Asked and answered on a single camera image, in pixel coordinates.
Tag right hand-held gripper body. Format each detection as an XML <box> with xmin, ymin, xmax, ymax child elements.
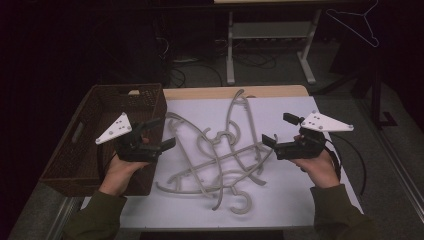
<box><xmin>274</xmin><ymin>110</ymin><xmax>355</xmax><ymax>161</ymax></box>

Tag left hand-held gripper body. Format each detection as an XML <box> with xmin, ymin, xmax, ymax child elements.
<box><xmin>95</xmin><ymin>112</ymin><xmax>160</xmax><ymax>163</ymax></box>

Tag brown woven basket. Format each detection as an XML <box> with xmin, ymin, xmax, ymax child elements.
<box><xmin>39</xmin><ymin>83</ymin><xmax>168</xmax><ymax>198</ymax></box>

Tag person's right hand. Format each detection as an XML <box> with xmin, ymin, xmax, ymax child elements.
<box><xmin>289</xmin><ymin>149</ymin><xmax>341</xmax><ymax>190</ymax></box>

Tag person's left hand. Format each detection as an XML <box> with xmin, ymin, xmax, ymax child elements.
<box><xmin>98</xmin><ymin>153</ymin><xmax>150</xmax><ymax>198</ymax></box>

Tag black metal stand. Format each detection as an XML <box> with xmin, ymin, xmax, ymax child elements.
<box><xmin>313</xmin><ymin>59</ymin><xmax>398</xmax><ymax>130</ymax></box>

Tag white table cover sheet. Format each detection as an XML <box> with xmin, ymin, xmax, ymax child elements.
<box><xmin>81</xmin><ymin>95</ymin><xmax>364</xmax><ymax>231</ymax></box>

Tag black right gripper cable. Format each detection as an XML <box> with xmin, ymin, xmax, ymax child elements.
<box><xmin>324</xmin><ymin>132</ymin><xmax>368</xmax><ymax>196</ymax></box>

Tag black floor cables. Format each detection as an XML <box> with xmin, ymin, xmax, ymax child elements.
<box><xmin>164</xmin><ymin>36</ymin><xmax>278</xmax><ymax>88</ymax></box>

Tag metal floor rail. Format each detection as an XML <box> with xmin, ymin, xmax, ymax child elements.
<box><xmin>361</xmin><ymin>99</ymin><xmax>424</xmax><ymax>216</ymax></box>

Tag white table frame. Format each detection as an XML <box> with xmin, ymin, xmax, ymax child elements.
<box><xmin>213</xmin><ymin>0</ymin><xmax>323</xmax><ymax>86</ymax></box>

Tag white wire clothes hanger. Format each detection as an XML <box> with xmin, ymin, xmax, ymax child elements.
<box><xmin>325</xmin><ymin>0</ymin><xmax>381</xmax><ymax>49</ymax></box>

